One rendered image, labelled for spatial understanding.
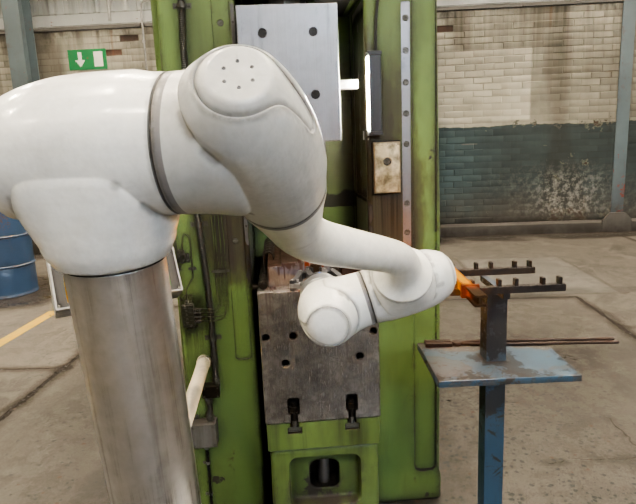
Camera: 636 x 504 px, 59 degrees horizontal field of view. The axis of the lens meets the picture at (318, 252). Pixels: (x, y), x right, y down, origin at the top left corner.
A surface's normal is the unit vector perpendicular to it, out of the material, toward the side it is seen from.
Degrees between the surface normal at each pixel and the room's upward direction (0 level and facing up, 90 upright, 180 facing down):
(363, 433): 90
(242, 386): 90
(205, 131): 115
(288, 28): 90
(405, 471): 90
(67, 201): 102
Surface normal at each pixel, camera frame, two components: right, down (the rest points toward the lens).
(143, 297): 0.69, 0.18
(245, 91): 0.02, -0.44
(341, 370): 0.07, 0.19
